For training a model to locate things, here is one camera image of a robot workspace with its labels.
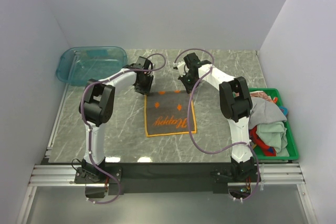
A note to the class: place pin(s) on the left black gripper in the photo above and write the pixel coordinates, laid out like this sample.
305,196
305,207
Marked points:
146,90

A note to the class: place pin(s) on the red and blue cloth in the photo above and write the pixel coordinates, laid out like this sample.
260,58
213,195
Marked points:
266,149

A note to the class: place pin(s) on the orange and grey towel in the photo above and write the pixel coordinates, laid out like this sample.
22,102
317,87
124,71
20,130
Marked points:
165,113

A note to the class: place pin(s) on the brown patterned towel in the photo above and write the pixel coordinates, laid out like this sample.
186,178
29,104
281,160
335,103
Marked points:
261,94

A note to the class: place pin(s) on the teal transparent plastic bin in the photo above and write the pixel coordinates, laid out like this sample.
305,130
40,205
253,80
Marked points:
79,64

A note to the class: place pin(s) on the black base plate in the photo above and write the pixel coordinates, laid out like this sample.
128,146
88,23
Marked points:
130,178

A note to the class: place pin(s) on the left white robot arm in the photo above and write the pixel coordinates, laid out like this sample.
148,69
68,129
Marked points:
96,108

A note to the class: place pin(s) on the green plastic tray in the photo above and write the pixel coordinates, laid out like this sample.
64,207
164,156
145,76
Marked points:
291,147

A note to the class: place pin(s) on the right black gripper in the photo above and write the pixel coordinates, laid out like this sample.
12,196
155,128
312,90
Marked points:
189,88

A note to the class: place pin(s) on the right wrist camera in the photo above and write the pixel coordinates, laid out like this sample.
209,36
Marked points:
180,66

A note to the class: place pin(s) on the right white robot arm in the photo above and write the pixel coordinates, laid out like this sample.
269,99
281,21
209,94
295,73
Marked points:
235,104

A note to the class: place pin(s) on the pale green towel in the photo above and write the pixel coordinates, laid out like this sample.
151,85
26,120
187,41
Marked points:
274,135

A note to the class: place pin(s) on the aluminium rail frame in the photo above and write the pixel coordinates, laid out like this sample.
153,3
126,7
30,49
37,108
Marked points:
65,175

